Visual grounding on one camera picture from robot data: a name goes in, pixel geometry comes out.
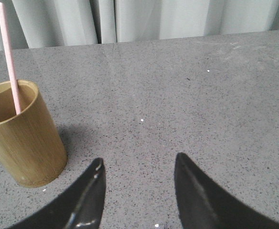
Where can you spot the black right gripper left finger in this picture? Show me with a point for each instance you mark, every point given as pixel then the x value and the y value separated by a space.
pixel 79 207

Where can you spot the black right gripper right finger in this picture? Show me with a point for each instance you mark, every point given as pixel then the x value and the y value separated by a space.
pixel 203 204

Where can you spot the pink chopstick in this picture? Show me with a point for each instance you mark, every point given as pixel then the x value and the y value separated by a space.
pixel 9 58

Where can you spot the bamboo cup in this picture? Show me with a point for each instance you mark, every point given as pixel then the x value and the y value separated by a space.
pixel 31 149

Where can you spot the grey curtain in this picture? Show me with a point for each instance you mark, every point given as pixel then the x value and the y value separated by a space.
pixel 47 23

